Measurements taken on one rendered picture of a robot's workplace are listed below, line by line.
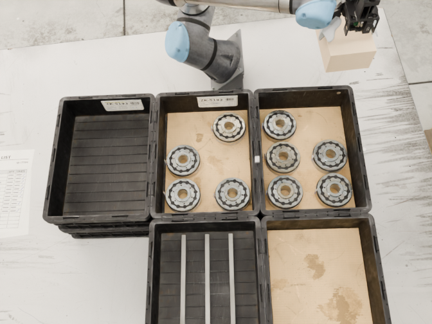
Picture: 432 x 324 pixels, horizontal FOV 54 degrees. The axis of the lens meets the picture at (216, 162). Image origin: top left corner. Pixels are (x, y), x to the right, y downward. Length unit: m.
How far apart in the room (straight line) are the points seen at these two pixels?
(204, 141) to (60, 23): 1.78
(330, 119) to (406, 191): 0.34
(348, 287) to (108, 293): 0.71
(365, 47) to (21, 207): 1.18
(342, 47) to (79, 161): 0.85
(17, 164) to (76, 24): 1.43
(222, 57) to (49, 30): 1.65
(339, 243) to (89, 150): 0.82
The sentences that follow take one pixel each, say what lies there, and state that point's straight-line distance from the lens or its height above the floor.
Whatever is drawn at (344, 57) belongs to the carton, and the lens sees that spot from 1.20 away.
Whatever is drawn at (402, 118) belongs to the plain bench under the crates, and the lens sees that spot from 1.64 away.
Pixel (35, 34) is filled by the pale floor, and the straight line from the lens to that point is 2.95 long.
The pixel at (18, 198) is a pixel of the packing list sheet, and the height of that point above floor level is 0.70.
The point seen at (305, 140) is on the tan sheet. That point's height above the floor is 0.83.
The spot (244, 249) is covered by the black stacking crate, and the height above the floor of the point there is 0.83.
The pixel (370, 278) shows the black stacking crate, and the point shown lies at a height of 0.86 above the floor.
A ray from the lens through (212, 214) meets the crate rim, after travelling 1.16.
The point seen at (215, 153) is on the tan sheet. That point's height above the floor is 0.83.
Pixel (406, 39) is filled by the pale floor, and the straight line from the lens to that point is 2.79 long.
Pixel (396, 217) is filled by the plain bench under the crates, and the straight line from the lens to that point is 1.48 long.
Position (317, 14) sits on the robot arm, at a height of 1.37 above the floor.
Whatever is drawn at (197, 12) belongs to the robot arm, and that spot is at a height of 1.00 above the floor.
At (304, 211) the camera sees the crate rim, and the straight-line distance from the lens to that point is 1.18.
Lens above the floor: 2.05
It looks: 67 degrees down
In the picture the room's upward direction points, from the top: 7 degrees counter-clockwise
